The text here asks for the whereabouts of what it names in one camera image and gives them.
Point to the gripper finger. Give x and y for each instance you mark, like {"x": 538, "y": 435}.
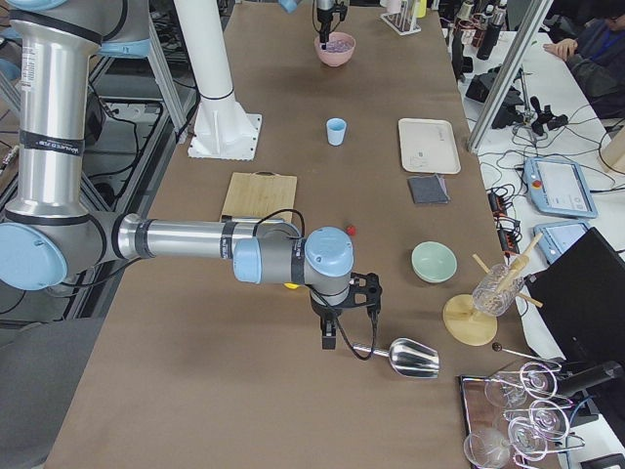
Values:
{"x": 324, "y": 38}
{"x": 328, "y": 333}

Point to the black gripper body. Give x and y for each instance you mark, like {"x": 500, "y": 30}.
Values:
{"x": 323, "y": 16}
{"x": 327, "y": 311}

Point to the clear ice cubes pile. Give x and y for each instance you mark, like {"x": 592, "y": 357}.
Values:
{"x": 337, "y": 46}

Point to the white cup rack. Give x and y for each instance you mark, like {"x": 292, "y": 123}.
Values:
{"x": 402, "y": 16}

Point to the steel ice scoop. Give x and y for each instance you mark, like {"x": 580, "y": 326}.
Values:
{"x": 408, "y": 358}

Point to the light blue cup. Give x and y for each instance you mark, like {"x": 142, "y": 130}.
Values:
{"x": 336, "y": 129}

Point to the wooden cup stand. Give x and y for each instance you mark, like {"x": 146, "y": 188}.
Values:
{"x": 469, "y": 326}

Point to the patterned glass cup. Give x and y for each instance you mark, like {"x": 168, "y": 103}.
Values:
{"x": 490, "y": 298}

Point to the pink bowl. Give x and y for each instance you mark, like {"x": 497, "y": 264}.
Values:
{"x": 334, "y": 59}

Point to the mint green bowl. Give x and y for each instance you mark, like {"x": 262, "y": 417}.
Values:
{"x": 433, "y": 262}

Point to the grey folded cloth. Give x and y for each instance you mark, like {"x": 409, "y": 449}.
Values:
{"x": 428, "y": 189}

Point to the bamboo cutting board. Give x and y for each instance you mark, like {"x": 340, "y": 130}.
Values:
{"x": 256, "y": 195}

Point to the cream rabbit tray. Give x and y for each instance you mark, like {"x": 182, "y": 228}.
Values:
{"x": 428, "y": 146}

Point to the wine glass rack tray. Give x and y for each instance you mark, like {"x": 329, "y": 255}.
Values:
{"x": 516, "y": 418}

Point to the lower teach pendant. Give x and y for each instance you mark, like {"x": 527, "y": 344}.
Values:
{"x": 559, "y": 237}

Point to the teach pendant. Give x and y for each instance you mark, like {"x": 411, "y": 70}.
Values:
{"x": 558, "y": 188}
{"x": 559, "y": 237}

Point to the upper teach pendant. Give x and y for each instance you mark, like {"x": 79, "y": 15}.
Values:
{"x": 558, "y": 188}

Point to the black laptop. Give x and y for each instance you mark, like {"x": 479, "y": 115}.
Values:
{"x": 582, "y": 293}

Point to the seated person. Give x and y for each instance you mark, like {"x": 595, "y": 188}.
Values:
{"x": 595, "y": 59}

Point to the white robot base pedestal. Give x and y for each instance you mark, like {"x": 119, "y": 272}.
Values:
{"x": 222, "y": 129}

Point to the aluminium frame post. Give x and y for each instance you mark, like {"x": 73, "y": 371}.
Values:
{"x": 532, "y": 20}

